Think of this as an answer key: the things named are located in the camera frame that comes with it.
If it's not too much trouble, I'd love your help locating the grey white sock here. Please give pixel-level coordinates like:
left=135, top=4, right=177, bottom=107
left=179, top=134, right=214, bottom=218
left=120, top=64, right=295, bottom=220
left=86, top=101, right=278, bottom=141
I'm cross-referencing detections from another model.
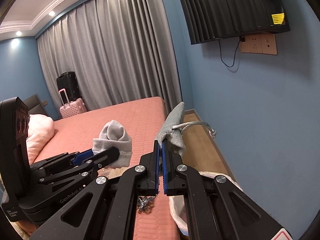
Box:
left=92, top=120, right=132, bottom=168

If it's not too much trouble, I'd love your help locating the grey drawstring pouch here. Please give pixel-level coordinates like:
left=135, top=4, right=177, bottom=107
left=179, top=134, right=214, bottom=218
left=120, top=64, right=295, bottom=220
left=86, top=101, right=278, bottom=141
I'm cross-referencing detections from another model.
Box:
left=156, top=102, right=216, bottom=157

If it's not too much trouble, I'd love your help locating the pink pillow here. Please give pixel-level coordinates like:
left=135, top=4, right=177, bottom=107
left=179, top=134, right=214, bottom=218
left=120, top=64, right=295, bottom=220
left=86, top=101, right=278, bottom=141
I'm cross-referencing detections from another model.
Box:
left=26, top=114, right=54, bottom=165

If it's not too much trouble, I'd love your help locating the pink suitcase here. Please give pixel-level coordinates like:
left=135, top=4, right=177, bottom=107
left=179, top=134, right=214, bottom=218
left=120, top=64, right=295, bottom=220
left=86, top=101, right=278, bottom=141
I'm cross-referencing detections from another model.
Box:
left=59, top=88, right=87, bottom=118

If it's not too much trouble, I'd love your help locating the dark headboard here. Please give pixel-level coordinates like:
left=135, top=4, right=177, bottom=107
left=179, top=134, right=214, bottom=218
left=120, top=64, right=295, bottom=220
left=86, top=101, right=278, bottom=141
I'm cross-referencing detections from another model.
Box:
left=23, top=94, right=49, bottom=116

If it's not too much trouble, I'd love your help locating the black suitcase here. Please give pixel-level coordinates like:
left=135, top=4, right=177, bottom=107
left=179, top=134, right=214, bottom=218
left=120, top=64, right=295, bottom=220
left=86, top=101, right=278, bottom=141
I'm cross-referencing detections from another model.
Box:
left=56, top=72, right=82, bottom=104

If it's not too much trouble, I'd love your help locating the pink quilted bed mattress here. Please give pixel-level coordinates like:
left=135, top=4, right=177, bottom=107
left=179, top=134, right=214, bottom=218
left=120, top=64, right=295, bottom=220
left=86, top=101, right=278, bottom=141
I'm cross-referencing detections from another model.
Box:
left=24, top=96, right=182, bottom=240

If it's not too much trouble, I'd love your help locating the grey curtain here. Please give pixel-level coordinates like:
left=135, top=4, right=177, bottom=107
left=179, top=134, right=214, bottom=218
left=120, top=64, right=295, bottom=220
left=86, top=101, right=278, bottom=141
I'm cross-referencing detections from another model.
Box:
left=37, top=0, right=182, bottom=111

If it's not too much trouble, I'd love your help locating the black power cable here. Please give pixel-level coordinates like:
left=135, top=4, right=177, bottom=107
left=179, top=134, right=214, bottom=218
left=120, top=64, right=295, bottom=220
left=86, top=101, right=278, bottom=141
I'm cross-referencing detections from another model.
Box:
left=218, top=36, right=245, bottom=68

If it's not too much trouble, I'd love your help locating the wooden wall socket panel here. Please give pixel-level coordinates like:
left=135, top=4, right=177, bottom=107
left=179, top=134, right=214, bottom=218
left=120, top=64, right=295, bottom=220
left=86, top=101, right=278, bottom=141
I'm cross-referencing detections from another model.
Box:
left=240, top=34, right=278, bottom=55

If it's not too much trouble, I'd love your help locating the wall mounted television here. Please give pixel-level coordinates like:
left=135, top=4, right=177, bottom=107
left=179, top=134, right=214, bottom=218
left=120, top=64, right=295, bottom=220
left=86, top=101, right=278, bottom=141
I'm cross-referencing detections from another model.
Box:
left=180, top=0, right=290, bottom=44

